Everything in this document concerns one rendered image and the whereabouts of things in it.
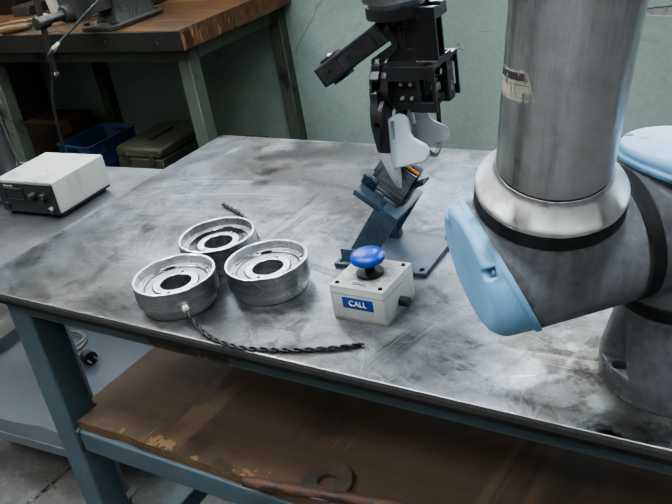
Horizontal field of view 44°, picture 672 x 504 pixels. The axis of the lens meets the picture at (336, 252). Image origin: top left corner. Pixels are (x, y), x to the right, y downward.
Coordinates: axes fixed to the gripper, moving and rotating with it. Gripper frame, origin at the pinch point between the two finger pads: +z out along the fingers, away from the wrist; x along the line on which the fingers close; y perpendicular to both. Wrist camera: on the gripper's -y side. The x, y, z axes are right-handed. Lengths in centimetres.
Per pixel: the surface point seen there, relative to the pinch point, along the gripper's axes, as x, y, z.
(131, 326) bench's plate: -23.6, -27.7, 12.3
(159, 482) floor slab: 17, -83, 92
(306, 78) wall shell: 155, -112, 38
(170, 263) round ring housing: -14.0, -28.0, 8.7
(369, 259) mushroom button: -13.9, 1.8, 4.7
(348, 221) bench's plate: 7.4, -13.3, 11.9
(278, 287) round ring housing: -15.1, -10.6, 9.3
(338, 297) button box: -15.9, -1.8, 9.0
